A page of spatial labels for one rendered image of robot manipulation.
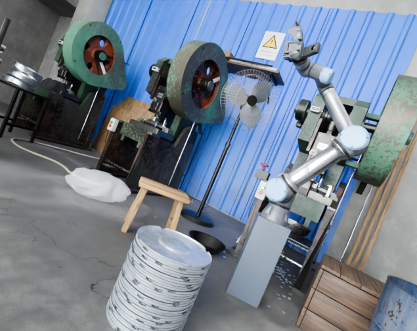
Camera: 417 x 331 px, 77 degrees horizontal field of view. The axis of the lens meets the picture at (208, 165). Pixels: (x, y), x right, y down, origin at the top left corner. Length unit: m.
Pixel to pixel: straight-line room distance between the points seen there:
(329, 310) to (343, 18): 3.48
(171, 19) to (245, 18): 1.40
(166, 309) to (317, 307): 0.89
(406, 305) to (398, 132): 1.15
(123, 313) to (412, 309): 0.91
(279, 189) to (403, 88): 1.15
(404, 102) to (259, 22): 2.84
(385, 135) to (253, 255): 1.14
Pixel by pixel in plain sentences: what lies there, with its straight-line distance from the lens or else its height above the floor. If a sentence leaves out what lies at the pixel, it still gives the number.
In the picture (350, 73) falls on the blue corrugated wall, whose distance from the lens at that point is 3.82.
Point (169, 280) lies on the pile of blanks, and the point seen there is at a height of 0.23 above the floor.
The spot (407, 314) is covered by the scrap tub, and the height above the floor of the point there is 0.42.
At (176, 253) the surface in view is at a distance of 0.95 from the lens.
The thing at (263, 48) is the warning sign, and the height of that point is 2.37.
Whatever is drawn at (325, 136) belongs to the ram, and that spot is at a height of 1.14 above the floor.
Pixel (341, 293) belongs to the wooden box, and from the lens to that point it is 1.59.
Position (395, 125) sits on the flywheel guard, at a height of 1.27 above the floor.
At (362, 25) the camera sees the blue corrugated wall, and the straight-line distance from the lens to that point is 4.14.
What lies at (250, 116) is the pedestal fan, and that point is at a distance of 2.68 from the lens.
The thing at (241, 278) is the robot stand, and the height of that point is 0.11.
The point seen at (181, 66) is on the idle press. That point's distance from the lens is 2.61.
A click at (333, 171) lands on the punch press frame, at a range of 2.51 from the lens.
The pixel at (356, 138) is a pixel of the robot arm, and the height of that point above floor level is 0.96.
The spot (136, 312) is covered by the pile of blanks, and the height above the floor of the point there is 0.09.
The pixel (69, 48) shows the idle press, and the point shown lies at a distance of 3.87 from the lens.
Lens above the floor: 0.63
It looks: 2 degrees down
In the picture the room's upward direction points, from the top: 23 degrees clockwise
